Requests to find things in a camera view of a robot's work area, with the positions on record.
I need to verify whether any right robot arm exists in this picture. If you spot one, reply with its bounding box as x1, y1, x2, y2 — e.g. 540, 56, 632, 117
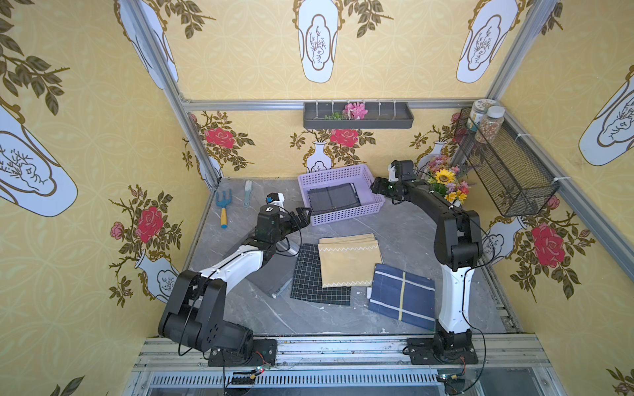
371, 160, 483, 354

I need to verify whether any blue striped pillowcase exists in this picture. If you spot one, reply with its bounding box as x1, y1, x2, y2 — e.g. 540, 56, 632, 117
368, 264, 436, 331

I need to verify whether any glass jar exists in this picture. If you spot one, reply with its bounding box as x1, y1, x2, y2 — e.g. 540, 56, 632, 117
466, 98, 498, 130
475, 106, 505, 144

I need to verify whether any black wire mesh shelf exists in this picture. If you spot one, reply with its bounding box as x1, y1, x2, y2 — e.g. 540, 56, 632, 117
453, 108, 560, 217

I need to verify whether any blue yellow garden fork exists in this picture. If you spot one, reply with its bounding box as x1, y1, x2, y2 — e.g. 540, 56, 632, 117
216, 189, 232, 229

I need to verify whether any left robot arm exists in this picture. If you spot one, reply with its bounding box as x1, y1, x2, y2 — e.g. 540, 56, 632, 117
158, 204, 312, 358

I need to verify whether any flower pot white fence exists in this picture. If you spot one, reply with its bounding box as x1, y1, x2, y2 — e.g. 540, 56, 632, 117
424, 155, 471, 206

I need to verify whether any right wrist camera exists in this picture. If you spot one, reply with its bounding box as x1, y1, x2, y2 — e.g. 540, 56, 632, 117
388, 160, 402, 182

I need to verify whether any purple plastic basket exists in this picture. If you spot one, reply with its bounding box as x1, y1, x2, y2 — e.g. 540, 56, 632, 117
298, 164, 385, 226

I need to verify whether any grey wall tray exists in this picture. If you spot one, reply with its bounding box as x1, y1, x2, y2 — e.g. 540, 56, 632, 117
303, 100, 414, 130

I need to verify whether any glass jar back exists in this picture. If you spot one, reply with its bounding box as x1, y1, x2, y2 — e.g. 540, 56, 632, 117
466, 98, 498, 130

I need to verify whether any yellow pillowcase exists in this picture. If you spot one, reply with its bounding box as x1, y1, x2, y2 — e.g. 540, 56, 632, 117
318, 234, 382, 289

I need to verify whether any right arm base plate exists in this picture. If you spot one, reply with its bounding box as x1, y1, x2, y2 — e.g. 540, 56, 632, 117
402, 338, 479, 366

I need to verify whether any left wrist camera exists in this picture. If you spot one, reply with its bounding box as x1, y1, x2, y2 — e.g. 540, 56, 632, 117
266, 192, 285, 207

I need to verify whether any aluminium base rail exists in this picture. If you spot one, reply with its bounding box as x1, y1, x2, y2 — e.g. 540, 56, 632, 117
123, 333, 566, 395

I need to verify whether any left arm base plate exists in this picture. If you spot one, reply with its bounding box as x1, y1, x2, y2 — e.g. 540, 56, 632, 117
207, 338, 277, 367

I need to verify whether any black grid pillowcase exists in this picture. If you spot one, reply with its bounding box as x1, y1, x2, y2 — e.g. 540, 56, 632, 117
290, 244, 352, 306

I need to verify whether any grey plaid pillowcase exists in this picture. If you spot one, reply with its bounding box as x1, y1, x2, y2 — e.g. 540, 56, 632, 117
308, 183, 361, 215

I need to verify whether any glass jar front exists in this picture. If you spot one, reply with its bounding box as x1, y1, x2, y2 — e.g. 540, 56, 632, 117
475, 106, 505, 144

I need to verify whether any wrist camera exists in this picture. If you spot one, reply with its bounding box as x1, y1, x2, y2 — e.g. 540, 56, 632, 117
388, 160, 402, 182
266, 192, 285, 207

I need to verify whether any plain grey folded pillowcase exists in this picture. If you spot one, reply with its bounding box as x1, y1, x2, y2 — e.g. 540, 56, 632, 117
247, 255, 297, 299

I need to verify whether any small light blue brush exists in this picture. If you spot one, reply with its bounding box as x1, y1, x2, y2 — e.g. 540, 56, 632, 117
244, 180, 253, 207

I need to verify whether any pink artificial flower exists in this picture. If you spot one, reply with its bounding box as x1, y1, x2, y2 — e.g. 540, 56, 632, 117
343, 102, 368, 120

